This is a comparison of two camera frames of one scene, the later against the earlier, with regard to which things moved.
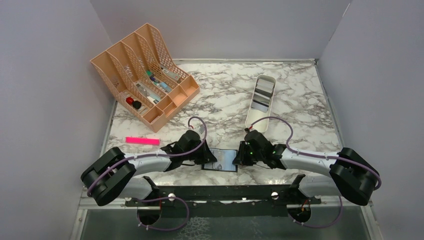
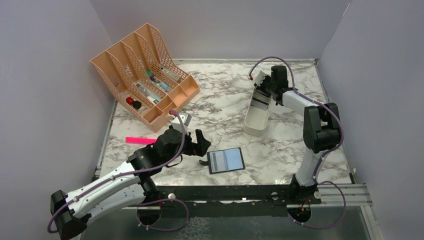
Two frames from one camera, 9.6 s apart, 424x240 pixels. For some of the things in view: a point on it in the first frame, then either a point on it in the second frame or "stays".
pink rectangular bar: x=143 y=140 stays
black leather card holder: x=225 y=158 stays
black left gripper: x=207 y=157 to x=200 y=148
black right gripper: x=240 y=158 to x=260 y=88
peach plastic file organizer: x=151 y=84 stays
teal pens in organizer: x=162 y=85 stays
